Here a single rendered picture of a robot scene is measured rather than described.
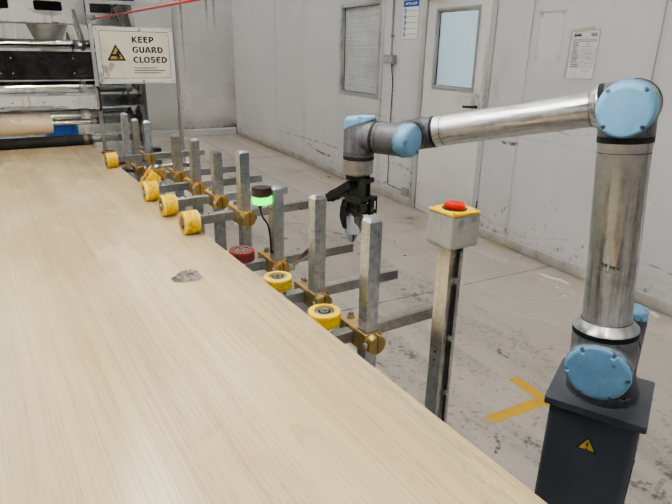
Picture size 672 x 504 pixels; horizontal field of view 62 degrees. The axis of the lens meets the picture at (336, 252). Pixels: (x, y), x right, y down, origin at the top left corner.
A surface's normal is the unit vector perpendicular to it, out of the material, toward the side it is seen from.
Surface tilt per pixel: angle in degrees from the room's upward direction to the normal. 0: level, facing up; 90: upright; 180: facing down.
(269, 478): 0
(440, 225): 90
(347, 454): 0
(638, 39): 90
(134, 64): 90
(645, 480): 0
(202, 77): 90
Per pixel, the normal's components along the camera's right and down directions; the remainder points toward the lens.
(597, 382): -0.55, 0.36
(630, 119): -0.55, 0.15
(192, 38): 0.47, 0.31
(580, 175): -0.88, 0.15
